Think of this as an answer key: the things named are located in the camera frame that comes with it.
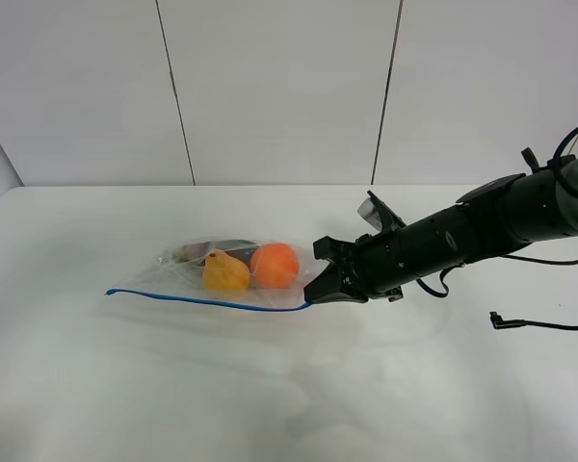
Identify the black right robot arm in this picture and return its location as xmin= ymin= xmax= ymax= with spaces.
xmin=303 ymin=156 xmax=578 ymax=304

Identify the clear zip bag blue seal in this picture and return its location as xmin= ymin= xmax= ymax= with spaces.
xmin=106 ymin=238 xmax=325 ymax=313

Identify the dark purple eggplant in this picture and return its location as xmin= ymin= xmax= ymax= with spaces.
xmin=170 ymin=240 xmax=259 ymax=267

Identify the orange fruit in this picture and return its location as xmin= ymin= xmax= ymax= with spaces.
xmin=250 ymin=243 xmax=300 ymax=290

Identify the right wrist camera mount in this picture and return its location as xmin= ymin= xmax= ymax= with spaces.
xmin=357 ymin=191 xmax=406 ymax=233

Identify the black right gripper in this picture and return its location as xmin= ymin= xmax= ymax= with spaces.
xmin=303 ymin=227 xmax=417 ymax=304

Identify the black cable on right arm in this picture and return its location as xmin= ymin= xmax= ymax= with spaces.
xmin=416 ymin=117 xmax=578 ymax=297

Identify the thin black loose cable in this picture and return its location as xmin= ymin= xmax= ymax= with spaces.
xmin=488 ymin=310 xmax=578 ymax=332

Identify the yellow pear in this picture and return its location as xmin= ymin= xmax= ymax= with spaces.
xmin=202 ymin=249 xmax=250 ymax=293

